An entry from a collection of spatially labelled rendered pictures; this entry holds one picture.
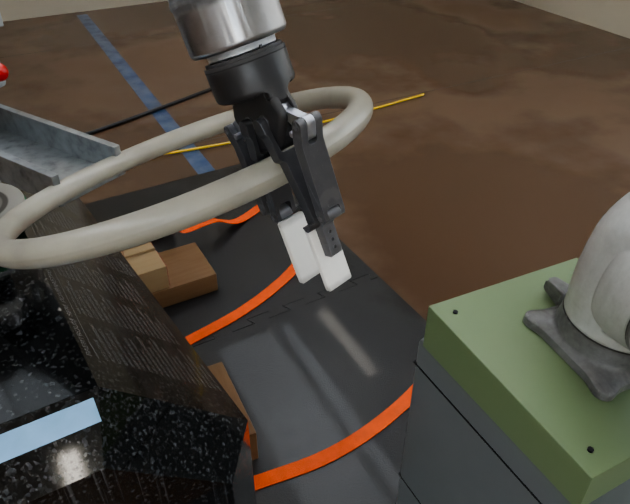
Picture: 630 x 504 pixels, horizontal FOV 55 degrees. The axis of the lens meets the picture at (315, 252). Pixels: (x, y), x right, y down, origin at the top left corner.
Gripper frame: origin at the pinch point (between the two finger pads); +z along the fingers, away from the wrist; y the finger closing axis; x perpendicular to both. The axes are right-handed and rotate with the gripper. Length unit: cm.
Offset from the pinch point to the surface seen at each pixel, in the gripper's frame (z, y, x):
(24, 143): -16, 66, 8
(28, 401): 17, 47, 28
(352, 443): 98, 82, -38
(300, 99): -9.8, 25.6, -21.6
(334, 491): 99, 74, -24
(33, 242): -10.6, 12.5, 21.0
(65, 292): 12, 70, 13
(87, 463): 28, 40, 26
